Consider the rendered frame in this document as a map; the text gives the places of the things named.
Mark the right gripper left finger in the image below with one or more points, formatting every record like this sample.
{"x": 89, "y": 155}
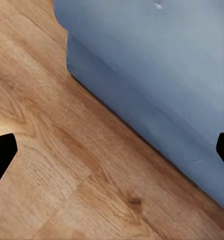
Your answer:
{"x": 8, "y": 149}

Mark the sofa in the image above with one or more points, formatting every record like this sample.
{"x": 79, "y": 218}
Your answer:
{"x": 159, "y": 65}

